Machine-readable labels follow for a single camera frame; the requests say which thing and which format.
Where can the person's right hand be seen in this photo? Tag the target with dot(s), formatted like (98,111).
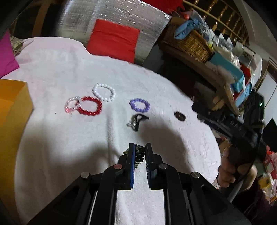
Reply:
(226,173)

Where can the grey patterned cloth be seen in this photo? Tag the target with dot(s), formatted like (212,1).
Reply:
(17,46)

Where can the black metal watch band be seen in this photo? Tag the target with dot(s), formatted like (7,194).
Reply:
(139,155)

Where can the blue cloth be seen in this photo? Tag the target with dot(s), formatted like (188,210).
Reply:
(188,27)

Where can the orange cardboard box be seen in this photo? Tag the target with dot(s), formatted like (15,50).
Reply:
(13,103)

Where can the wooden chair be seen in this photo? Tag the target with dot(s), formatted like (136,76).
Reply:
(43,15)

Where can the wooden railing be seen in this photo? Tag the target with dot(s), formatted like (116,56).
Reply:
(223,17)

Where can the small dark round brooch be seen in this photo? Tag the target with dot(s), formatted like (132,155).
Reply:
(179,116)

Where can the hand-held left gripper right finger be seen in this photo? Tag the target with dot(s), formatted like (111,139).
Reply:
(148,166)

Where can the large teal box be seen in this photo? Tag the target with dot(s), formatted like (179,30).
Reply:
(227,67)

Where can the small teal box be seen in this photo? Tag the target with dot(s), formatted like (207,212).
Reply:
(242,89)

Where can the white pink blanket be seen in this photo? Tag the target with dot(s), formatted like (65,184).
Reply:
(65,151)

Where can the red cloth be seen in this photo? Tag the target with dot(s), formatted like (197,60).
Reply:
(162,3)

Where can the magenta cushion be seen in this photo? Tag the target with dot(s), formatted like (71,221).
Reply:
(6,60)

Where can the curved wooden table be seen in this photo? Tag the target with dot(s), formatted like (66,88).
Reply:
(223,90)

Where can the wicker basket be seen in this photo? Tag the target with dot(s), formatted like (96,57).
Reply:
(194,46)

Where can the red cushion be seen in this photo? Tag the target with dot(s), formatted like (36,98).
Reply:
(114,41)

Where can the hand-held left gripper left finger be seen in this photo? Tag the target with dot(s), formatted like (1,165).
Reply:
(131,166)

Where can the silver foil mat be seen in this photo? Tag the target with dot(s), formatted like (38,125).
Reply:
(129,15)

